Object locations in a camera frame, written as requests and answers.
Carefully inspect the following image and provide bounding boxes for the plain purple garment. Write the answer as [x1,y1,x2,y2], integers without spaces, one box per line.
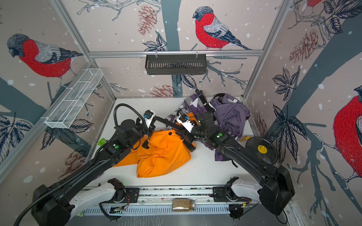
[210,93,250,138]

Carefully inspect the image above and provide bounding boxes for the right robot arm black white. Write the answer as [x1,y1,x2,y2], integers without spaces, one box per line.
[177,113,295,216]

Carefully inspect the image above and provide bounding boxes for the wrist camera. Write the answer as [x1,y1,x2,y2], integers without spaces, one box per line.
[143,110,155,128]
[175,114,198,133]

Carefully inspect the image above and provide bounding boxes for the white wire mesh basket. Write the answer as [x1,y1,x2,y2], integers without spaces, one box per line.
[45,68,103,129]

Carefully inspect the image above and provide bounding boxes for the orange trousers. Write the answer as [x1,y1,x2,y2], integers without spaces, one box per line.
[114,130,191,178]

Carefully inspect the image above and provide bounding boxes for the small green packet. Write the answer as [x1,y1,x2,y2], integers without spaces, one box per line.
[97,138,107,147]

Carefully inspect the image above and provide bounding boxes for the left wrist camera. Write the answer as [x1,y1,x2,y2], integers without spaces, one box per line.
[143,110,155,128]

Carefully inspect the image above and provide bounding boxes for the black perforated metal shelf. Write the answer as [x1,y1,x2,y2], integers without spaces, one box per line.
[145,54,207,75]

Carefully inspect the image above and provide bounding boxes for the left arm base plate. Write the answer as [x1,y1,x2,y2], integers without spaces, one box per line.
[112,187,140,204]

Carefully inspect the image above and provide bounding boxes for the purple camouflage trousers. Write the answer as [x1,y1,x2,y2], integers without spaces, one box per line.
[166,94,206,123]

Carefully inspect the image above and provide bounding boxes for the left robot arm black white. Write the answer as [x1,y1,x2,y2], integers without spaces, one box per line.
[14,104,155,226]

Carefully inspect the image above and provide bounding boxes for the black spool yellow hub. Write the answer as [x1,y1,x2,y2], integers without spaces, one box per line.
[246,137,278,164]

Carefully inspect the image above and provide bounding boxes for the jar of grains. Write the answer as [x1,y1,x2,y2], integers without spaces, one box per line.
[172,198,195,212]

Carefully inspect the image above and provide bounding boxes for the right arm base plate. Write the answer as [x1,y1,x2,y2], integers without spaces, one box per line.
[210,186,252,202]

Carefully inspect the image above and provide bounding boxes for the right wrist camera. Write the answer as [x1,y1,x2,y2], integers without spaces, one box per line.
[175,114,198,133]

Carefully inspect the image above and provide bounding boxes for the horizontal aluminium frame bar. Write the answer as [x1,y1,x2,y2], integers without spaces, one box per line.
[88,50,264,59]

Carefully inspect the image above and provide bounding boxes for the yellow object beside spool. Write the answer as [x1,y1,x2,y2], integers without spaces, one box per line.
[240,136,251,142]

